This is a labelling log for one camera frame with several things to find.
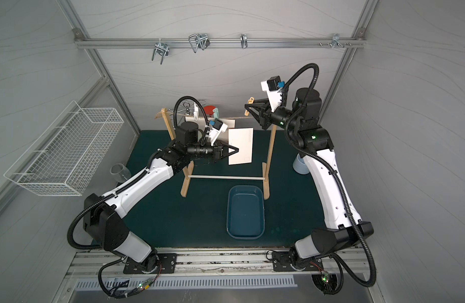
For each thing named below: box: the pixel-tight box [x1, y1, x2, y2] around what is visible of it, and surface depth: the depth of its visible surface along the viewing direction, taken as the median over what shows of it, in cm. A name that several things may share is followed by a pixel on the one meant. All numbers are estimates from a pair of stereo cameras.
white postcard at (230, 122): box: [218, 118, 236, 129], surface depth 69 cm
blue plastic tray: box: [226, 184, 266, 240], surface depth 88 cm
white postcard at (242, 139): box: [228, 127, 254, 166], surface depth 70 cm
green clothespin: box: [212, 107, 220, 120], surface depth 67 cm
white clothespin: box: [193, 102, 199, 122], surface depth 67 cm
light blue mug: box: [292, 152, 311, 175], surface depth 101 cm
